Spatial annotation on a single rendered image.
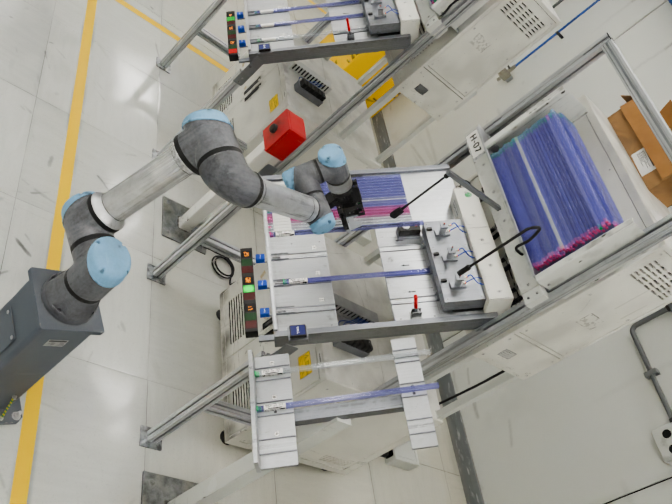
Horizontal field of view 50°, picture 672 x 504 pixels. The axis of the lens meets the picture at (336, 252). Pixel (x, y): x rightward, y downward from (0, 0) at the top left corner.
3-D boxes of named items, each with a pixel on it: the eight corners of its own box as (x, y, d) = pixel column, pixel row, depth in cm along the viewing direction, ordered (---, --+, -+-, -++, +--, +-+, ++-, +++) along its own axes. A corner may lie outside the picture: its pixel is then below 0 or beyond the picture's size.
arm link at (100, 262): (72, 301, 183) (100, 274, 176) (60, 255, 188) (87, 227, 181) (112, 302, 192) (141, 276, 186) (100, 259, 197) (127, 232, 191)
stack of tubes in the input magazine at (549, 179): (533, 269, 218) (612, 221, 205) (489, 154, 250) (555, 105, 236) (555, 283, 225) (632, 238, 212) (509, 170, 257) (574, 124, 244)
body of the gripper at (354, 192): (365, 216, 227) (358, 191, 217) (339, 223, 227) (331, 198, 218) (362, 199, 232) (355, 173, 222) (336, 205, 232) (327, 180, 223)
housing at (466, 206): (480, 325, 236) (489, 299, 225) (446, 214, 266) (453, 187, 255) (504, 323, 236) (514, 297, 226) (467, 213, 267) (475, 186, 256)
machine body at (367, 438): (213, 449, 276) (325, 378, 245) (210, 300, 320) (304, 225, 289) (334, 480, 315) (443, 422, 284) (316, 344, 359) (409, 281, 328)
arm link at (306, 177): (291, 199, 206) (327, 184, 206) (278, 167, 210) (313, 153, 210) (295, 210, 213) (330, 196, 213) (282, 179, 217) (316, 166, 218)
